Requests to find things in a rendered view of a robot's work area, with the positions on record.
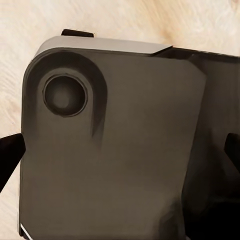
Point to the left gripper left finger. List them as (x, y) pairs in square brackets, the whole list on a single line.
[(12, 149)]

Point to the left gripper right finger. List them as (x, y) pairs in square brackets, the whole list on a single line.
[(232, 149)]

